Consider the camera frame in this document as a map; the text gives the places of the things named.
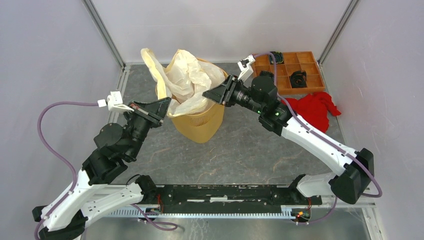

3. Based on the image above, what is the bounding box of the yellow mesh trash bin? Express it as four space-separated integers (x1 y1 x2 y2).
155 57 229 144

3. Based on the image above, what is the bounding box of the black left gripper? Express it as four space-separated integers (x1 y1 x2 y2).
127 96 174 159

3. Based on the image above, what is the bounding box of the wooden compartment tray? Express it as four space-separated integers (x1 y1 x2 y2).
252 51 326 96

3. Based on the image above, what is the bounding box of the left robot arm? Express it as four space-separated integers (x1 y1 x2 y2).
32 91 172 240

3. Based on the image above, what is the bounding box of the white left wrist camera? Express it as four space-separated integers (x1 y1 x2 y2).
97 90 134 114

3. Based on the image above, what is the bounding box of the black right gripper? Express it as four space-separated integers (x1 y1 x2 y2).
203 73 264 115

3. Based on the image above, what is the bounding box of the cream translucent plastic trash bag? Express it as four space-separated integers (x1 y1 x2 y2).
140 48 226 118

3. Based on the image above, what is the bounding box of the red cloth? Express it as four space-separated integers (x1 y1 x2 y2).
286 92 342 133

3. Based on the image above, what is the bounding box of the dark rolled item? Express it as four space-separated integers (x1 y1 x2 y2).
268 51 284 65
289 70 307 88

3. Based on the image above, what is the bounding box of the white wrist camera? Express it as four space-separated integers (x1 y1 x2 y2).
97 90 134 114
237 54 256 82

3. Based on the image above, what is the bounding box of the dark rolled item right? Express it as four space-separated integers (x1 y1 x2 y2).
289 70 307 88

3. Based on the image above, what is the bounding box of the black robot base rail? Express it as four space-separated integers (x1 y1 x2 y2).
134 174 323 215

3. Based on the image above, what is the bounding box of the dark rolled item top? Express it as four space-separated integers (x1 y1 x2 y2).
268 51 284 65

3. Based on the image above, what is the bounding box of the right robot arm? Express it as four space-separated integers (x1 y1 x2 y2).
202 71 374 205

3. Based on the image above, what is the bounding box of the white toothed cable rail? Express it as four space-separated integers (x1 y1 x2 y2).
106 206 304 220

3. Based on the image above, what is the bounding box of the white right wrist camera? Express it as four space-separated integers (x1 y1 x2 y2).
237 54 256 82

